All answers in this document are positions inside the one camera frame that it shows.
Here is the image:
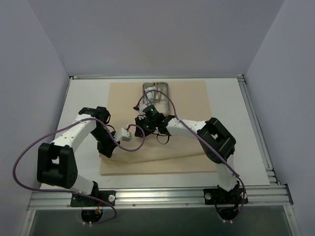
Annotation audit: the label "purple cable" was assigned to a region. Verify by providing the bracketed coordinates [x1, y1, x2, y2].
[132, 90, 247, 220]
[12, 117, 146, 225]

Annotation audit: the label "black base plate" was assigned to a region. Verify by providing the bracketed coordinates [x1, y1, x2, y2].
[70, 190, 116, 207]
[203, 186, 249, 205]

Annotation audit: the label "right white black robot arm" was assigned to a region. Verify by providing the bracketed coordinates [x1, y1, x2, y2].
[135, 113, 239, 203]

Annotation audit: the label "beige cloth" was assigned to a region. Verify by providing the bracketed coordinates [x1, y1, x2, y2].
[99, 81, 217, 176]

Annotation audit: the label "steel surgical forceps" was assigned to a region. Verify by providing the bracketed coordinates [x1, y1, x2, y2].
[153, 83, 168, 102]

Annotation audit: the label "metal instrument tray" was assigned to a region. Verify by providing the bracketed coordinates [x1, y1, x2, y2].
[142, 82, 170, 115]

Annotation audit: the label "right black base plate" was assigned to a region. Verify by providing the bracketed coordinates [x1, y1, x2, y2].
[203, 186, 249, 205]

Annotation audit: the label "front aluminium rail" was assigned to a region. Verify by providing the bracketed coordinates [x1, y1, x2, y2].
[28, 185, 293, 210]

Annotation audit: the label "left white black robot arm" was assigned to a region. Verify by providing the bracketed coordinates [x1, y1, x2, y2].
[37, 106, 117, 206]

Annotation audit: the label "steel surgical scissors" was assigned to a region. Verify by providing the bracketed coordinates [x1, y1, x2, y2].
[144, 91, 159, 105]

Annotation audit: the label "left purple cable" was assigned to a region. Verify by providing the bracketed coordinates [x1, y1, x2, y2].
[12, 117, 146, 225]

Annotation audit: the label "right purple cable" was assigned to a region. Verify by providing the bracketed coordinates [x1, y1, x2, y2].
[132, 90, 247, 220]

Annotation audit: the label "back aluminium rail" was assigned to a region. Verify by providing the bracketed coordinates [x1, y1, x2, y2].
[70, 74, 245, 80]

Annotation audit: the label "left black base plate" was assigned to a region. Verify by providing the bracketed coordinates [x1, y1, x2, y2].
[70, 190, 116, 207]

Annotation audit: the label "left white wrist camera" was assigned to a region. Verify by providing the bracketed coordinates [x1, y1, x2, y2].
[115, 128, 132, 142]

